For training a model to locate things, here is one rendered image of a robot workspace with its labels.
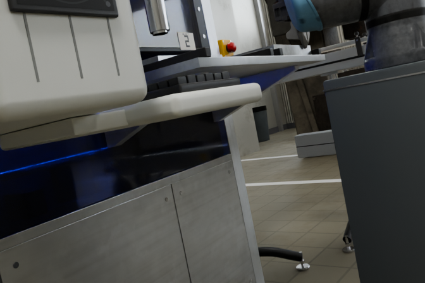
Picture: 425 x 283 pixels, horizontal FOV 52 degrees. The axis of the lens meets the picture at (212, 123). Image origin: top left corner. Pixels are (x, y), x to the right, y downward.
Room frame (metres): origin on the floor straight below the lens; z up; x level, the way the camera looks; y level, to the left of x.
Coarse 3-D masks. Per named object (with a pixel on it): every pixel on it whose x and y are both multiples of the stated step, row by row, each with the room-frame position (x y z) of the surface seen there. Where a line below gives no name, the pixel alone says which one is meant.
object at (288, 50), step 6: (264, 48) 1.18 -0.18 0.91; (276, 48) 1.17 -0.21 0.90; (282, 48) 1.20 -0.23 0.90; (288, 48) 1.24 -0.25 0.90; (294, 48) 1.27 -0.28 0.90; (300, 48) 1.31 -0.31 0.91; (306, 48) 1.35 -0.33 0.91; (240, 54) 1.22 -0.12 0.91; (288, 54) 1.23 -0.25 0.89; (294, 54) 1.26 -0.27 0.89; (300, 54) 1.30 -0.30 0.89; (306, 54) 1.34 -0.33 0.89
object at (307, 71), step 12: (324, 48) 2.15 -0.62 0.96; (336, 48) 2.12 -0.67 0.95; (348, 48) 2.06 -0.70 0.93; (360, 48) 2.02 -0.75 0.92; (336, 60) 2.10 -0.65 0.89; (348, 60) 2.06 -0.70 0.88; (360, 60) 2.03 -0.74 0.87; (300, 72) 2.21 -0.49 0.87; (312, 72) 2.17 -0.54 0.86; (324, 72) 2.14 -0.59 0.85
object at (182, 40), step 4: (180, 32) 1.46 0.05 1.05; (180, 36) 1.46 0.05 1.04; (188, 36) 1.50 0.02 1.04; (192, 36) 1.51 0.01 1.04; (180, 40) 1.45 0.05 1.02; (184, 40) 1.47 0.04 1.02; (192, 40) 1.51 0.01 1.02; (180, 44) 1.45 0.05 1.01; (184, 44) 1.47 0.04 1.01; (188, 44) 1.49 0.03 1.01; (192, 44) 1.51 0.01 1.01; (180, 48) 1.45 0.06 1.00; (184, 48) 1.46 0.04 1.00; (188, 48) 1.48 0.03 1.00; (192, 48) 1.50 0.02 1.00
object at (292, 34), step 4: (292, 24) 1.31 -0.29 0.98; (292, 28) 1.31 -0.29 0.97; (288, 32) 1.32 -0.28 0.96; (292, 32) 1.32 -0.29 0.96; (296, 32) 1.31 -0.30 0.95; (300, 32) 1.29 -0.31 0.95; (304, 32) 1.30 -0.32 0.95; (288, 36) 1.33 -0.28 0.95; (292, 36) 1.32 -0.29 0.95; (296, 36) 1.31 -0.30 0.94; (300, 36) 1.30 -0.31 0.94; (304, 36) 1.30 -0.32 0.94; (300, 40) 1.30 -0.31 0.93; (304, 40) 1.30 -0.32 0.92; (304, 44) 1.31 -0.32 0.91; (304, 48) 1.32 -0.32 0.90
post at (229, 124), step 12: (204, 0) 1.61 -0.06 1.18; (204, 12) 1.60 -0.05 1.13; (216, 36) 1.64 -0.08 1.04; (216, 48) 1.63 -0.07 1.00; (228, 120) 1.62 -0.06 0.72; (228, 132) 1.60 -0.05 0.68; (240, 168) 1.63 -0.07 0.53; (240, 180) 1.62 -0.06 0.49; (240, 192) 1.61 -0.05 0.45; (240, 204) 1.60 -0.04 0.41; (252, 228) 1.63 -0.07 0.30; (252, 240) 1.62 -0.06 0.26; (252, 252) 1.61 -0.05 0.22; (252, 264) 1.60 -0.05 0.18
